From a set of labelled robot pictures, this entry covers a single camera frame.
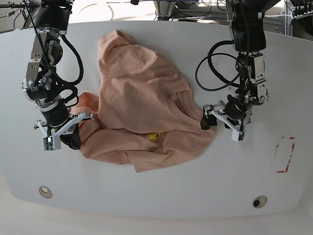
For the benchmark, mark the grey metal centre post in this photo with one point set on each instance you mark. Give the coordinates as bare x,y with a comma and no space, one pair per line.
164,9

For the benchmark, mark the right round table grommet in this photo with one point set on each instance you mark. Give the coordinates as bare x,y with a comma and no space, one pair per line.
259,201

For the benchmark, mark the left round table grommet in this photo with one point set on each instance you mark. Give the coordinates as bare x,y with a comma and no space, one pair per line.
45,192

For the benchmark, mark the round table grommet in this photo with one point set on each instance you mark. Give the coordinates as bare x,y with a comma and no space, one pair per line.
259,201
45,192

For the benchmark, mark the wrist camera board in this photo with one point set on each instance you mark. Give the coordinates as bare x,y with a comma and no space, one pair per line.
51,143
238,135

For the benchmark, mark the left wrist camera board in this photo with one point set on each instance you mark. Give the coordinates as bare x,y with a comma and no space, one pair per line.
238,135

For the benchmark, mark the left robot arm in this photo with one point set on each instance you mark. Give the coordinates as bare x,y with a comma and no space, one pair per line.
248,39

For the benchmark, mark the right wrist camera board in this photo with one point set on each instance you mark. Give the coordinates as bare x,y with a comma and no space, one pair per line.
51,143

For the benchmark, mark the black tripod stand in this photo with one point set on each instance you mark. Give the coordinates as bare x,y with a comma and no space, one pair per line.
13,14

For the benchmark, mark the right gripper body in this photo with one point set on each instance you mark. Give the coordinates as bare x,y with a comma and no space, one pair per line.
59,122

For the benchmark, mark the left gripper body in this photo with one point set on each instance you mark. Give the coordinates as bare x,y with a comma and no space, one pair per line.
232,114

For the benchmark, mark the peach pink T-shirt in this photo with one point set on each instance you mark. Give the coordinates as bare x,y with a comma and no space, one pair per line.
144,114

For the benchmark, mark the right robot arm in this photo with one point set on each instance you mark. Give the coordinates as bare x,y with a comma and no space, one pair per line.
43,86

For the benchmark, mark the red tape rectangle marking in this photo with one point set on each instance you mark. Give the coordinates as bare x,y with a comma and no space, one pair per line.
283,154

